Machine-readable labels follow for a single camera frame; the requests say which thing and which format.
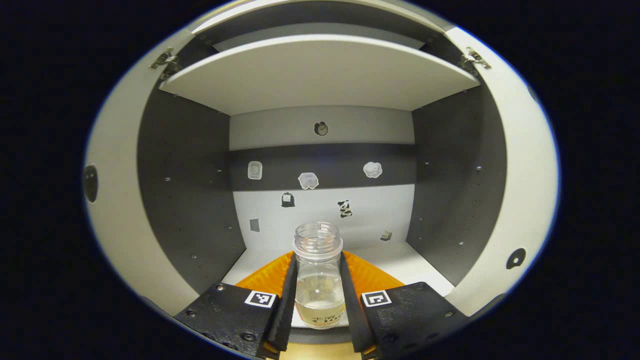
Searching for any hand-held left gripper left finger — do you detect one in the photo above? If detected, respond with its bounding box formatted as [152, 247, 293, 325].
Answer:
[174, 250, 298, 360]

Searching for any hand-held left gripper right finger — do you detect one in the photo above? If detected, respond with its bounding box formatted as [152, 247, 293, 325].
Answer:
[340, 250, 468, 360]

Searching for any clear glass bottle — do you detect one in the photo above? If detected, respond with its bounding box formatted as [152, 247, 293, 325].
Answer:
[292, 222, 347, 330]

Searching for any grey cabinet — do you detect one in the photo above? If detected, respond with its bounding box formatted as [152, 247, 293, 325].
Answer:
[136, 0, 508, 346]

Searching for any grey cabinet door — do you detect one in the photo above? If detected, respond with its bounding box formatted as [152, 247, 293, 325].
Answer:
[442, 26, 560, 317]
[84, 27, 201, 317]

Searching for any grey cabinet shelf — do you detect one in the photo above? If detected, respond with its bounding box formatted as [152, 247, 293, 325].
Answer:
[159, 34, 482, 117]

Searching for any metal door hinge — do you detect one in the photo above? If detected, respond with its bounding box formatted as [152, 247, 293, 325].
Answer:
[148, 46, 182, 76]
[457, 46, 492, 71]

